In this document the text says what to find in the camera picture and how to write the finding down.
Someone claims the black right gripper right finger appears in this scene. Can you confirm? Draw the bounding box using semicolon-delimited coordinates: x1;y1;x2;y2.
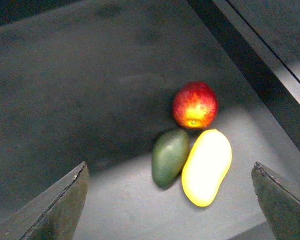
251;161;300;240

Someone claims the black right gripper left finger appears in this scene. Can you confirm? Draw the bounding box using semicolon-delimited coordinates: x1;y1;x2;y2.
0;162;90;240

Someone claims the yellow mango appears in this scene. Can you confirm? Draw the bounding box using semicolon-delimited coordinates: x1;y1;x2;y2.
181;129;233;207

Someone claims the green avocado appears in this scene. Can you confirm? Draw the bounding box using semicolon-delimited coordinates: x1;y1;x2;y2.
151;129;190;189

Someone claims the red yellow apple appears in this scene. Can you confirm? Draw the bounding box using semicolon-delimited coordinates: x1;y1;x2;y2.
172;81;219;129

